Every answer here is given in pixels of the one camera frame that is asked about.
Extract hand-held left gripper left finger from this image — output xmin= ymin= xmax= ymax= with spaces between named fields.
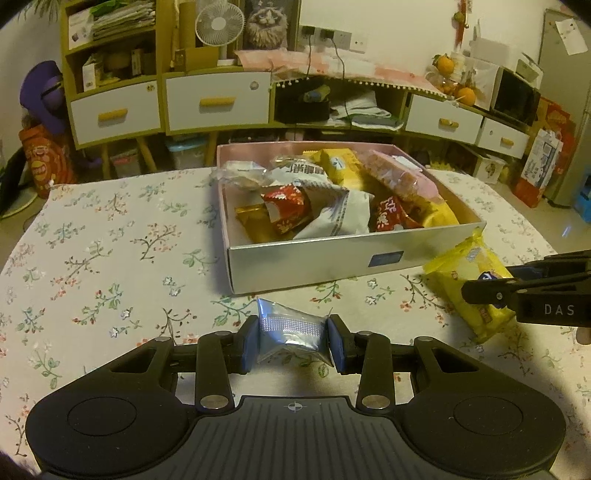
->
xmin=108 ymin=315 xmax=260 ymax=413

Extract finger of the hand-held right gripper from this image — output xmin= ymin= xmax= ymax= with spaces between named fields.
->
xmin=461 ymin=276 xmax=522 ymax=308
xmin=505 ymin=249 xmax=591 ymax=281

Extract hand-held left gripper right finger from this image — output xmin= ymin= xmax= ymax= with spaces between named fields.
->
xmin=327 ymin=313 xmax=485 ymax=413

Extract small yellow snack packet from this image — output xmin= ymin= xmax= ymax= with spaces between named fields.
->
xmin=423 ymin=228 xmax=518 ymax=345

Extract silver foil snack packet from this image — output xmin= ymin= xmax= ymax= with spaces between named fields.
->
xmin=255 ymin=296 xmax=334 ymax=367

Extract white cardboard box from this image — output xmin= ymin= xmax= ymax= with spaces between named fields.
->
xmin=215 ymin=141 xmax=488 ymax=296

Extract large plain yellow snack packet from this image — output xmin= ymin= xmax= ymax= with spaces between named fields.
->
xmin=417 ymin=200 xmax=461 ymax=228

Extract red snack packet white lettering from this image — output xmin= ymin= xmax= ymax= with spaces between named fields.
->
xmin=370 ymin=195 xmax=424 ymax=232

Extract gold snack packet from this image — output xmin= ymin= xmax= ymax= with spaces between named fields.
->
xmin=235 ymin=202 xmax=279 ymax=244

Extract red snack packet apple print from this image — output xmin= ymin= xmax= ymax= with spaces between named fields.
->
xmin=260 ymin=184 xmax=311 ymax=237

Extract pink cake packet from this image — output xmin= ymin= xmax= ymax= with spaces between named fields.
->
xmin=359 ymin=149 xmax=445 ymax=205

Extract large labelled yellow snack packet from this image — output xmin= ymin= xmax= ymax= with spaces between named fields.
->
xmin=301 ymin=147 xmax=366 ymax=191

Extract colourful gift bag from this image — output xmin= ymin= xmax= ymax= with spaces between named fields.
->
xmin=514 ymin=128 xmax=565 ymax=207

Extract white printed box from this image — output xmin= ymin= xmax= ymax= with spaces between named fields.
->
xmin=470 ymin=151 xmax=507 ymax=186

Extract red gift bag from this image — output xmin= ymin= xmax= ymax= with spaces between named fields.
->
xmin=537 ymin=96 xmax=572 ymax=136

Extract grey refrigerator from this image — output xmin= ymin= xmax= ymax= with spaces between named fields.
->
xmin=537 ymin=6 xmax=591 ymax=209

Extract microwave oven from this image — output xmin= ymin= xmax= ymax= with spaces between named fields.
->
xmin=488 ymin=66 xmax=543 ymax=126

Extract low wooden cabinet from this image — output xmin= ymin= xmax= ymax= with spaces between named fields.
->
xmin=269 ymin=75 xmax=533 ymax=161

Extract clear storage bin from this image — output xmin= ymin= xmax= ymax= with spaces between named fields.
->
xmin=110 ymin=147 xmax=142 ymax=179

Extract red hanging ornament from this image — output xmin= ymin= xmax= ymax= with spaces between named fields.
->
xmin=451 ymin=0 xmax=472 ymax=48

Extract pink cloth runner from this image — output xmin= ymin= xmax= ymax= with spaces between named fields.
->
xmin=235 ymin=47 xmax=452 ymax=96

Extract orange printed bag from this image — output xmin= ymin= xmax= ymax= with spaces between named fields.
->
xmin=17 ymin=124 xmax=78 ymax=200

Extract tall wooden shelf cabinet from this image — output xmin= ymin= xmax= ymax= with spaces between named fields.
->
xmin=59 ymin=0 xmax=274 ymax=149

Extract purple plush toy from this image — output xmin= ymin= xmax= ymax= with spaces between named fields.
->
xmin=20 ymin=59 xmax=71 ymax=140

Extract cat picture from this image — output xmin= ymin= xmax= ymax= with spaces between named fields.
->
xmin=241 ymin=0 xmax=302 ymax=52

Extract white desk fan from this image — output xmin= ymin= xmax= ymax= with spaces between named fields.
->
xmin=194 ymin=0 xmax=246 ymax=68

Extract stack of papers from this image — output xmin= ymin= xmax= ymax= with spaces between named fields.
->
xmin=89 ymin=0 xmax=156 ymax=43

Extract white drawer yellow handle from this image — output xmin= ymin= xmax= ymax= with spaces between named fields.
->
xmin=477 ymin=117 xmax=532 ymax=161
xmin=404 ymin=91 xmax=486 ymax=145
xmin=163 ymin=71 xmax=271 ymax=136
xmin=68 ymin=80 xmax=162 ymax=149

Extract black power cable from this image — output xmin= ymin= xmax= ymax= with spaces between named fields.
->
xmin=305 ymin=32 xmax=347 ymax=81

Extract wall socket strip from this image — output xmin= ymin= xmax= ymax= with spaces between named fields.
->
xmin=299 ymin=24 xmax=369 ymax=52

